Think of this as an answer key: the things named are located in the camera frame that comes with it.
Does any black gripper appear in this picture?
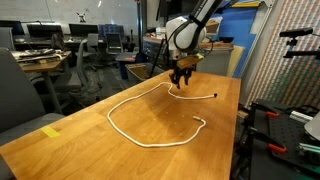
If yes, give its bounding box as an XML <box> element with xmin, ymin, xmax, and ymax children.
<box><xmin>168</xmin><ymin>65</ymin><xmax>196</xmax><ymax>90</ymax></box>

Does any white rope with black end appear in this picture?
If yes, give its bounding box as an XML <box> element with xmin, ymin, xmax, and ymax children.
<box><xmin>107</xmin><ymin>81</ymin><xmax>218</xmax><ymax>149</ymax></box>

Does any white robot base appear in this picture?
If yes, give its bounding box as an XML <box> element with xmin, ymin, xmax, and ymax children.
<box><xmin>303</xmin><ymin>111</ymin><xmax>320</xmax><ymax>141</ymax></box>

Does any black tripod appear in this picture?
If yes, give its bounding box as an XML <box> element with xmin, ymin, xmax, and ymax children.
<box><xmin>148</xmin><ymin>0</ymin><xmax>177</xmax><ymax>79</ymax></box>

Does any grey drawer workbench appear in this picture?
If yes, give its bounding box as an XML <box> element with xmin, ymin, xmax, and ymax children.
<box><xmin>142</xmin><ymin>36</ymin><xmax>234</xmax><ymax>77</ymax></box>

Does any grey bin with cardboard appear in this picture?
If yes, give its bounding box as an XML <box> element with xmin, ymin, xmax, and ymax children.
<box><xmin>124</xmin><ymin>62</ymin><xmax>166</xmax><ymax>86</ymax></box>

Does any beige leaning board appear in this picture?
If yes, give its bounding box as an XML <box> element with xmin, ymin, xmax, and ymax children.
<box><xmin>226</xmin><ymin>45</ymin><xmax>245</xmax><ymax>78</ymax></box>

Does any cardboard box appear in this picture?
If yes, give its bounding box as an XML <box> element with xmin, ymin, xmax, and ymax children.
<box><xmin>204</xmin><ymin>19</ymin><xmax>222</xmax><ymax>34</ymax></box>

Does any black office chair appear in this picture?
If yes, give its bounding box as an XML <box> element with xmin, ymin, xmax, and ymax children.
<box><xmin>105</xmin><ymin>33</ymin><xmax>124</xmax><ymax>56</ymax></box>

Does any yellow spirit level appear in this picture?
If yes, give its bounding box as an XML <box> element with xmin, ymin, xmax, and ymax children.
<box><xmin>231</xmin><ymin>1</ymin><xmax>261</xmax><ymax>8</ymax></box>

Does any grey mesh office chair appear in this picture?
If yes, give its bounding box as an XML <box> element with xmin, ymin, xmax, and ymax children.
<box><xmin>74</xmin><ymin>39</ymin><xmax>101</xmax><ymax>101</ymax></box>

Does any multicolour patterned panel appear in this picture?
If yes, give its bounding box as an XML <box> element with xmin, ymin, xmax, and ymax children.
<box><xmin>246</xmin><ymin>0</ymin><xmax>320</xmax><ymax>109</ymax></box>

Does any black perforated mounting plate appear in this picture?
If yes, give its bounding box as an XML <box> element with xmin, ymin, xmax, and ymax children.
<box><xmin>249</xmin><ymin>98</ymin><xmax>320</xmax><ymax>176</ymax></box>

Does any silver aluminium extrusion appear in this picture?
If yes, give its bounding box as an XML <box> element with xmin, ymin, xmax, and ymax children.
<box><xmin>289</xmin><ymin>110</ymin><xmax>315</xmax><ymax>125</ymax></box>

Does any dark office chair with jacket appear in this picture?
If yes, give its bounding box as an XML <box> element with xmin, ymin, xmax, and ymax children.
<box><xmin>50</xmin><ymin>33</ymin><xmax>67</xmax><ymax>52</ymax></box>

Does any cluttered wooden desk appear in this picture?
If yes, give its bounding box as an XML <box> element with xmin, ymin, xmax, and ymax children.
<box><xmin>11</xmin><ymin>49</ymin><xmax>73</xmax><ymax>116</ymax></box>

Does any yellow tape strip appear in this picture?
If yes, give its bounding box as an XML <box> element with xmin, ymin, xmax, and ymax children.
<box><xmin>40</xmin><ymin>125</ymin><xmax>61</xmax><ymax>139</ymax></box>

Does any green extrusion piece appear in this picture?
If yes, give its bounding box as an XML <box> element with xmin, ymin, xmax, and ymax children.
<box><xmin>298</xmin><ymin>142</ymin><xmax>320</xmax><ymax>158</ymax></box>

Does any grey padded office chair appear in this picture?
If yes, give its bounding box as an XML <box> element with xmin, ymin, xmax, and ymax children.
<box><xmin>0</xmin><ymin>48</ymin><xmax>66</xmax><ymax>180</ymax></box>

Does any white diagonal rail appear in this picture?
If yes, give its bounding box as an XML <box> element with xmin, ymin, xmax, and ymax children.
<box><xmin>238</xmin><ymin>0</ymin><xmax>278</xmax><ymax>79</ymax></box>

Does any orange-handled black clamp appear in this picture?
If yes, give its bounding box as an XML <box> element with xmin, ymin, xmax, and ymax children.
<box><xmin>251</xmin><ymin>101</ymin><xmax>280</xmax><ymax>119</ymax></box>
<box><xmin>246</xmin><ymin>126</ymin><xmax>288</xmax><ymax>155</ymax></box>

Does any black camera on stand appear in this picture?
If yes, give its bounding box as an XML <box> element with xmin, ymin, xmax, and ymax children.
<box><xmin>279</xmin><ymin>27</ymin><xmax>320</xmax><ymax>61</ymax></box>

